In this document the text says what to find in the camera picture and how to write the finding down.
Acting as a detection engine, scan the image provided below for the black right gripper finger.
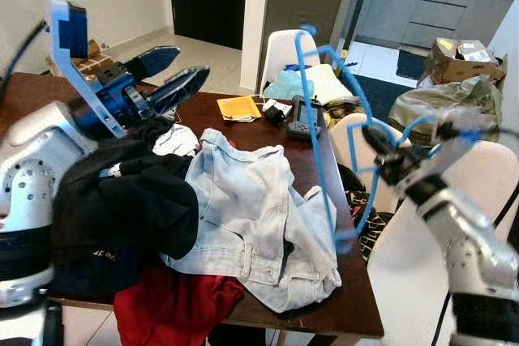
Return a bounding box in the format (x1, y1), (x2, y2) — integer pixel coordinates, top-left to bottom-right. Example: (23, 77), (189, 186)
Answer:
(362, 125), (402, 164)

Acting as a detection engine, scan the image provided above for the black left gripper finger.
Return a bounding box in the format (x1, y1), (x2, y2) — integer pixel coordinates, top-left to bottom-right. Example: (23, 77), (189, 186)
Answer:
(150, 66), (210, 116)
(128, 46), (182, 81)

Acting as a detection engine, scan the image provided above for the black garment with white print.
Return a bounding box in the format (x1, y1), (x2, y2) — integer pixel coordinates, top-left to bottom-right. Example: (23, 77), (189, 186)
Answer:
(50, 115), (201, 264)

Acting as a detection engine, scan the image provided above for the pale washed denim garment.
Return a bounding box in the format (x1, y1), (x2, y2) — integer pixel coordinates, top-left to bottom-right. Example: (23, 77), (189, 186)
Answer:
(162, 127), (343, 314)

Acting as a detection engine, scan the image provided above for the white shell chair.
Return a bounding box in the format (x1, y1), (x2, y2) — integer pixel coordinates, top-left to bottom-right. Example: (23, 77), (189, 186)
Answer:
(328, 113), (406, 213)
(259, 28), (321, 96)
(369, 142), (519, 346)

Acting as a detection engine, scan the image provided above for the brown cardboard box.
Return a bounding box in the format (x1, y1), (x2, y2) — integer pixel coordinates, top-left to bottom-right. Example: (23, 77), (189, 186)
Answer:
(49, 38), (114, 79)
(426, 36), (500, 86)

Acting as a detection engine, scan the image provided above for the dark floor mat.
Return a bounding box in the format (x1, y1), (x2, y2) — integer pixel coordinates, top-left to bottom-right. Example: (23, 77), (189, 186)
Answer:
(347, 73), (392, 124)
(396, 49), (431, 81)

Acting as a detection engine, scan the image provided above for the black white patterned cloth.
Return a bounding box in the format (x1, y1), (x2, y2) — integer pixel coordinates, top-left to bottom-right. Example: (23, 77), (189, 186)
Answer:
(345, 188), (392, 241)

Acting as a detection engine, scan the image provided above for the orange yellow paper packet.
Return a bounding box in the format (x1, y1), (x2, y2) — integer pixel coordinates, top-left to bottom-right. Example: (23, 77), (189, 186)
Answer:
(215, 95), (263, 123)

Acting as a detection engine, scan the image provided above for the olive green bag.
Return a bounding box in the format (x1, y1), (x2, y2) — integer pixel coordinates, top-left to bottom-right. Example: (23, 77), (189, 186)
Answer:
(388, 77), (505, 148)

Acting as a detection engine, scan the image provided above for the pale yellow cloth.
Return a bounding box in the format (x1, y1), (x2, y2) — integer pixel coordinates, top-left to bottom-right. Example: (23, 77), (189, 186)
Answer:
(302, 62), (358, 108)

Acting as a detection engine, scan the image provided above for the blue tape tab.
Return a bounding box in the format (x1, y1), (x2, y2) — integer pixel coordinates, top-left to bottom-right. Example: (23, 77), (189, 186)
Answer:
(454, 123), (487, 138)

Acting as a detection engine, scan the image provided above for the grey black handheld device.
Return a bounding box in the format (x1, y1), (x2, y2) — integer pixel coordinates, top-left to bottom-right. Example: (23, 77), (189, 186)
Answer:
(288, 95), (325, 143)

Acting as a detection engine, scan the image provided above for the small black white item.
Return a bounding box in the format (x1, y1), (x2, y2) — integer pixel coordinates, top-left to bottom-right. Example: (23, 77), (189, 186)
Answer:
(261, 99), (293, 126)

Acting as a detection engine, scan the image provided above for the teal cloth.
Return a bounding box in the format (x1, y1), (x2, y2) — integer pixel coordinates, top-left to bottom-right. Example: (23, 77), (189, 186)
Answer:
(264, 69), (307, 104)

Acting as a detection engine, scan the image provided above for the grey kitchen cabinet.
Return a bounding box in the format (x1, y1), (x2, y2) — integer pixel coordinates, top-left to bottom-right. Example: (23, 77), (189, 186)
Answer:
(357, 0), (519, 51)

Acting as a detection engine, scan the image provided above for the dark navy garment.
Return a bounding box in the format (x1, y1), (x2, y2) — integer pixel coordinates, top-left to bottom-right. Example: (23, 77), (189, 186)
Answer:
(49, 237), (167, 298)

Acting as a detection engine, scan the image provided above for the red cloth garment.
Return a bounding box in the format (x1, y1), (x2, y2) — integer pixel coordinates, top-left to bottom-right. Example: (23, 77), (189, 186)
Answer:
(114, 263), (244, 346)

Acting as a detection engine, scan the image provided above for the black cloth garment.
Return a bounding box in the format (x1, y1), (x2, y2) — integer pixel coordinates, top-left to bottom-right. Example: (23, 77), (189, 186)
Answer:
(207, 326), (268, 346)

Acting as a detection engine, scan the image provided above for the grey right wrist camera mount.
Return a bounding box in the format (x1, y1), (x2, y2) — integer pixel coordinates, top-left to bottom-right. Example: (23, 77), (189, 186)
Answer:
(410, 115), (483, 189)

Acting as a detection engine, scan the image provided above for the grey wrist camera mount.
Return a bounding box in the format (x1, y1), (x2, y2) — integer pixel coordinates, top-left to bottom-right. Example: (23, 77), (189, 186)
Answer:
(45, 0), (129, 138)
(410, 115), (483, 189)

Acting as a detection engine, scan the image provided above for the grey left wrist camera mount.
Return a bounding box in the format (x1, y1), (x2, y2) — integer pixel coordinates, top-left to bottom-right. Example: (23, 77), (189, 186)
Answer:
(45, 0), (129, 138)

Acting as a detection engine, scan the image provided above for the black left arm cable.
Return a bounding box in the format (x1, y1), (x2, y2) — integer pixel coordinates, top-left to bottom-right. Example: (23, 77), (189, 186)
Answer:
(0, 20), (48, 92)

